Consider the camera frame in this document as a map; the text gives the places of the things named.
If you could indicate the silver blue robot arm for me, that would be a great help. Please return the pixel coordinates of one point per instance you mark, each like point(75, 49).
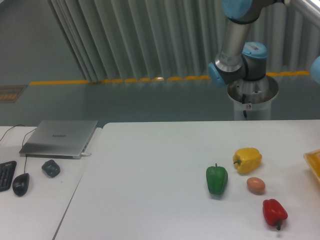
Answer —
point(230, 64)

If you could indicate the yellow basket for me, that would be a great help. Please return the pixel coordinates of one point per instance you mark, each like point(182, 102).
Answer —
point(313, 160)

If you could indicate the green bell pepper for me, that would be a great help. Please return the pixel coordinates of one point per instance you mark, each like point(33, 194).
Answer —
point(216, 179)

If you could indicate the yellow bell pepper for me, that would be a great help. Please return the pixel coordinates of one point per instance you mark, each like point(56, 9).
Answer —
point(247, 159)

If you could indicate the silver closed laptop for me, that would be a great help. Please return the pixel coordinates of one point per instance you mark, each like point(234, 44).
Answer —
point(62, 139)

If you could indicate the brown egg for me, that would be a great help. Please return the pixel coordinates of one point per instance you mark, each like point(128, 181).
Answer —
point(256, 185)

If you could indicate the small black case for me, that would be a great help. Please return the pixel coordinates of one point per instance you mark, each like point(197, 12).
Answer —
point(51, 168)

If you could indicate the red bell pepper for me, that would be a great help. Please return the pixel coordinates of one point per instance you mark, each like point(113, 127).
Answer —
point(274, 213)

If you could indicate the black computer mouse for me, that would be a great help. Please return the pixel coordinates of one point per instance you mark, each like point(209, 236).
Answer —
point(20, 184)

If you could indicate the black keyboard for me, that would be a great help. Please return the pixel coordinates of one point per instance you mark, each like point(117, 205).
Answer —
point(7, 170)

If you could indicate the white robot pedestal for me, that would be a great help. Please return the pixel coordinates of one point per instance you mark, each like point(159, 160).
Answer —
point(252, 100)

